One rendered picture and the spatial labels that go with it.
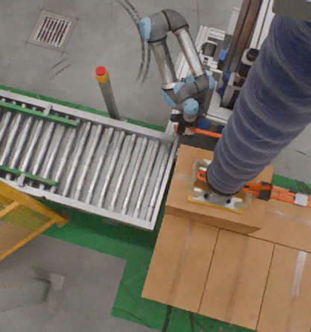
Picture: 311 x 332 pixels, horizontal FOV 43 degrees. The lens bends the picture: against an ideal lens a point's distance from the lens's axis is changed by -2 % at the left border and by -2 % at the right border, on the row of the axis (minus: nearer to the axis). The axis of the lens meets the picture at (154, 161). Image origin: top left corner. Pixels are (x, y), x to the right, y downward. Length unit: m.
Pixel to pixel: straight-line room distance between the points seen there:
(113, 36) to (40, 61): 0.74
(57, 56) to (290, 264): 2.73
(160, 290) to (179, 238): 0.37
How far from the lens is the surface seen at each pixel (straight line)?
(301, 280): 2.99
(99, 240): 3.43
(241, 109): 1.27
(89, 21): 4.16
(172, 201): 2.47
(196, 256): 2.85
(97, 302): 3.43
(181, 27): 2.21
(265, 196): 2.40
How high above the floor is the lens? 3.38
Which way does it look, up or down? 75 degrees down
